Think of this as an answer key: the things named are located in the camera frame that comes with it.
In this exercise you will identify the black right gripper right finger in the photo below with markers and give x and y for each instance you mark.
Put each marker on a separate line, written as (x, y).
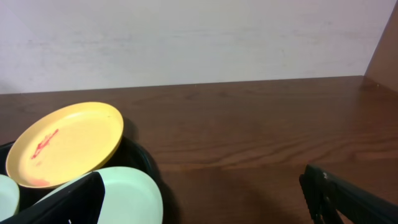
(328, 197)

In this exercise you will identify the black round tray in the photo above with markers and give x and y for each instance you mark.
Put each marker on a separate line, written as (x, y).
(128, 154)

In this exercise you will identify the light green plate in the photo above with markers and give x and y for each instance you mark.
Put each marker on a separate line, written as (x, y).
(130, 196)
(10, 195)

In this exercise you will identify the yellow plate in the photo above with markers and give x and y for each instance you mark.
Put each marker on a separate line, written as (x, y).
(65, 144)

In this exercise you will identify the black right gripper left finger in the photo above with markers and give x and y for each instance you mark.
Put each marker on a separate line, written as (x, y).
(79, 202)

